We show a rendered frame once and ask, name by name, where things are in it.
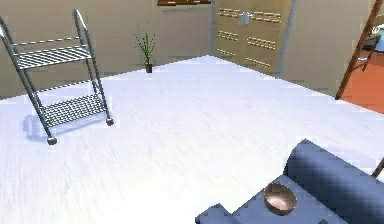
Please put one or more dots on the green house plant in pot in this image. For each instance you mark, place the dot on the green house plant in pot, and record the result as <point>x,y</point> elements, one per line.
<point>146,50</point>

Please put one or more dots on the beige room door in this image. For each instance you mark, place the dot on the beige room door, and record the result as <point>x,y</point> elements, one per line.
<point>246,36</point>

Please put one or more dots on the brown round bowl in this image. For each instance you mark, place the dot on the brown round bowl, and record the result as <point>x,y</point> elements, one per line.
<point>280,198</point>

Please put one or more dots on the blue sofa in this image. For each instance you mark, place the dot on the blue sofa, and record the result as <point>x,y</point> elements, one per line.
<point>333,186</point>

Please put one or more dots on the brown framed wall picture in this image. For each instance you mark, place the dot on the brown framed wall picture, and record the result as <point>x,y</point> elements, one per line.
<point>184,2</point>

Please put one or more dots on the brown wooden door frame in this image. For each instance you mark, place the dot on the brown wooden door frame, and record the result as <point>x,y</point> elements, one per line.
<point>358,50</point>

